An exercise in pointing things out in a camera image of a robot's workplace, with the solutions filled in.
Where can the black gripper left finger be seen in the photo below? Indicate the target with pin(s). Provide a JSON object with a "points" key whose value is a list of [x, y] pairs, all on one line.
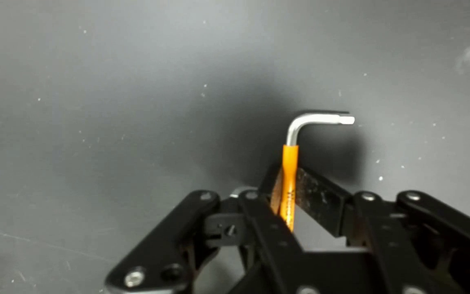
{"points": [[262, 245]]}

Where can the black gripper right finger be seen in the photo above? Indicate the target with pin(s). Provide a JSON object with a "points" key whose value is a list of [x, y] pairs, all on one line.
{"points": [[387, 234]]}

